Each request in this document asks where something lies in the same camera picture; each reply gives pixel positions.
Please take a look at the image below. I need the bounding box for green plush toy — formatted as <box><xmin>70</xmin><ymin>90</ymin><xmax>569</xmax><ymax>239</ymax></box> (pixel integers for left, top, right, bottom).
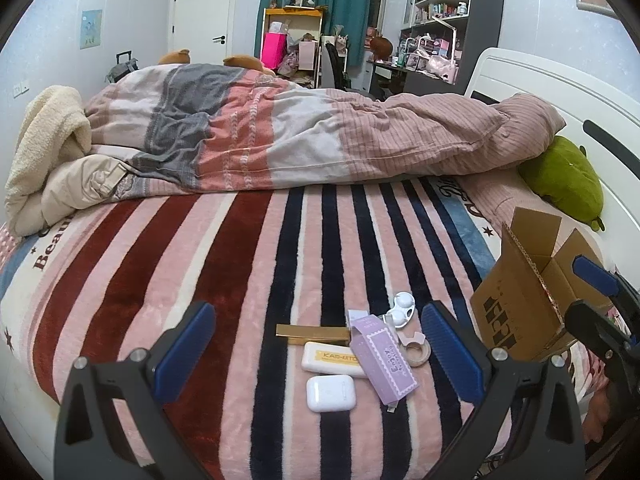
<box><xmin>517</xmin><ymin>135</ymin><xmax>606</xmax><ymax>232</ymax></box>

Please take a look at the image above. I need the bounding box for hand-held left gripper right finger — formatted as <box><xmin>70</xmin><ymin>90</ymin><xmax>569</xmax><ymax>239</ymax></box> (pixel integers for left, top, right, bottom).
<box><xmin>421</xmin><ymin>301</ymin><xmax>587</xmax><ymax>480</ymax></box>

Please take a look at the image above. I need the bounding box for white contact lens case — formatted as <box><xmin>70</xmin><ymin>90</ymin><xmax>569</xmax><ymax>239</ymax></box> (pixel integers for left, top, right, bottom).
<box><xmin>380</xmin><ymin>292</ymin><xmax>416</xmax><ymax>330</ymax></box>

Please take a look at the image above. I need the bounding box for blue wall poster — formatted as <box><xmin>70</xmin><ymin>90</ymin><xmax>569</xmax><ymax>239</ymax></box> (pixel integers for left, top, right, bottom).
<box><xmin>80</xmin><ymin>9</ymin><xmax>103</xmax><ymax>50</ymax></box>

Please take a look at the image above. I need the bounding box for white desk lamp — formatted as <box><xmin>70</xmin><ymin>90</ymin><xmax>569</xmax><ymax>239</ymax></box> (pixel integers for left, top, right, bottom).
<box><xmin>432</xmin><ymin>15</ymin><xmax>461</xmax><ymax>72</ymax></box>

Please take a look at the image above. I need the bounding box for teal curtain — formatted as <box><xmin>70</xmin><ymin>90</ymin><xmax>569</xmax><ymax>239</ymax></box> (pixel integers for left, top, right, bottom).
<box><xmin>255</xmin><ymin>0</ymin><xmax>373</xmax><ymax>68</ymax></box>

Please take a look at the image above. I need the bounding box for purple paper box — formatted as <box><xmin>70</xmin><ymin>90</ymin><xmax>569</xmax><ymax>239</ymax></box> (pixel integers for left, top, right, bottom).
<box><xmin>346</xmin><ymin>310</ymin><xmax>420</xmax><ymax>406</ymax></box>

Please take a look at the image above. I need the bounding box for white earbuds case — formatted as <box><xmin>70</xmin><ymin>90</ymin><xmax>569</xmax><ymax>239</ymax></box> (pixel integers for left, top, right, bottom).
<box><xmin>306</xmin><ymin>375</ymin><xmax>357</xmax><ymax>413</ymax></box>

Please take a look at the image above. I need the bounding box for round brown plush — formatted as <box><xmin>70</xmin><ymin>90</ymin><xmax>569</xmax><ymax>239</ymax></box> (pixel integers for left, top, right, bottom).
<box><xmin>369</xmin><ymin>35</ymin><xmax>393</xmax><ymax>61</ymax></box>

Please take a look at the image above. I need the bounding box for gold flat stick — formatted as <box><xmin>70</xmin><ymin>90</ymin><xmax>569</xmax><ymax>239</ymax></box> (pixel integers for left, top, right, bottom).
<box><xmin>276</xmin><ymin>324</ymin><xmax>353</xmax><ymax>346</ymax></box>

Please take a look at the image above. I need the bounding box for bright pink bag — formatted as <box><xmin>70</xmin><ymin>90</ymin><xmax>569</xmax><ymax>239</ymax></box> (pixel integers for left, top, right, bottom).
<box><xmin>265</xmin><ymin>32</ymin><xmax>288</xmax><ymax>68</ymax></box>

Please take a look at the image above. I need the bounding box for grey suitcase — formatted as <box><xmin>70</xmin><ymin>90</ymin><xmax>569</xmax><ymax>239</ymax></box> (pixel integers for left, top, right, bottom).
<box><xmin>105</xmin><ymin>51</ymin><xmax>138</xmax><ymax>83</ymax></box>

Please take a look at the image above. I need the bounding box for white bed headboard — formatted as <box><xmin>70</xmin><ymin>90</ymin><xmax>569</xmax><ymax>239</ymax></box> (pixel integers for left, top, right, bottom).
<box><xmin>462</xmin><ymin>47</ymin><xmax>640</xmax><ymax>281</ymax></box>

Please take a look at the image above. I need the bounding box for striped fleece blanket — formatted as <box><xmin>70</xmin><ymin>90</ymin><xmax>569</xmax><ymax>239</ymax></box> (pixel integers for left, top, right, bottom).
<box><xmin>0</xmin><ymin>177</ymin><xmax>601</xmax><ymax>480</ymax></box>

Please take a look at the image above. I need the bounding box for pink grey patterned duvet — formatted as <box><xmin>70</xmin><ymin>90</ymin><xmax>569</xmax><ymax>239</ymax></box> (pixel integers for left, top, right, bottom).
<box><xmin>82</xmin><ymin>62</ymin><xmax>568</xmax><ymax>196</ymax></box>

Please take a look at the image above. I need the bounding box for yellow shelf unit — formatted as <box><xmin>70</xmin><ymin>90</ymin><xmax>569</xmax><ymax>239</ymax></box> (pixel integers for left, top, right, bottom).
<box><xmin>262</xmin><ymin>7</ymin><xmax>323</xmax><ymax>88</ymax></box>

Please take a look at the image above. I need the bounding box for pink striped pillow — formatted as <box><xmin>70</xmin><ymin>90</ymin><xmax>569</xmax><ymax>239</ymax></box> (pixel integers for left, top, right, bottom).
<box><xmin>452</xmin><ymin>172</ymin><xmax>551</xmax><ymax>241</ymax></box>

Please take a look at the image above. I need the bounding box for dark office chair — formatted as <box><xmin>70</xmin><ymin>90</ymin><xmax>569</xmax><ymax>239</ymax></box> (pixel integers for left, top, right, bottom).
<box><xmin>320</xmin><ymin>42</ymin><xmax>347</xmax><ymax>92</ymax></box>

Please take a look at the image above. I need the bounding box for pink tape dispenser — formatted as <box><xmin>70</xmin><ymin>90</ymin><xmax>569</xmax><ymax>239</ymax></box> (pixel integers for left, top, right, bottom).
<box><xmin>397</xmin><ymin>331</ymin><xmax>432</xmax><ymax>367</ymax></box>

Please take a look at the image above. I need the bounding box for beige padded jacket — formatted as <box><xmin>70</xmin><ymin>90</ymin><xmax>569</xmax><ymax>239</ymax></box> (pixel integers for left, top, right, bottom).
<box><xmin>10</xmin><ymin>154</ymin><xmax>127</xmax><ymax>237</ymax></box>

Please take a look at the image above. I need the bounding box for brown cardboard box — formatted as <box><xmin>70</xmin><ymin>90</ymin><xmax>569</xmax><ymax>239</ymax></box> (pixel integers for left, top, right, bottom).
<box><xmin>470</xmin><ymin>206</ymin><xmax>613</xmax><ymax>361</ymax></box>

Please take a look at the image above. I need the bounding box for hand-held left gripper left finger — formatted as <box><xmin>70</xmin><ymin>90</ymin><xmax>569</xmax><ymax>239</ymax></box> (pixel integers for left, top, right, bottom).
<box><xmin>54</xmin><ymin>301</ymin><xmax>217</xmax><ymax>480</ymax></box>

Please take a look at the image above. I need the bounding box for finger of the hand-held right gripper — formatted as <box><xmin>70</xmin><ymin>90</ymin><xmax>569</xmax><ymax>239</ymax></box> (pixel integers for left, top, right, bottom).
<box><xmin>564</xmin><ymin>299</ymin><xmax>633</xmax><ymax>363</ymax></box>
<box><xmin>572</xmin><ymin>254</ymin><xmax>640</xmax><ymax>311</ymax></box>

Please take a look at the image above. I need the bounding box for cream fleece blanket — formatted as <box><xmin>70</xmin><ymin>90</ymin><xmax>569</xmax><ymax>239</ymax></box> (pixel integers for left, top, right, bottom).
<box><xmin>5</xmin><ymin>85</ymin><xmax>93</xmax><ymax>236</ymax></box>

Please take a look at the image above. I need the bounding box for white door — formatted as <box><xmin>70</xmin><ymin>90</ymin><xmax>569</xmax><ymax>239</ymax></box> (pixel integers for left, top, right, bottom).
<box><xmin>170</xmin><ymin>0</ymin><xmax>236</xmax><ymax>68</ymax></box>

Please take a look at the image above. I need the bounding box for white case with yellow label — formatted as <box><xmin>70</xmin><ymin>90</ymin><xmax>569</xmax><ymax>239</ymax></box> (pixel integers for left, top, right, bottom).
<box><xmin>301</xmin><ymin>341</ymin><xmax>371</xmax><ymax>378</ymax></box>

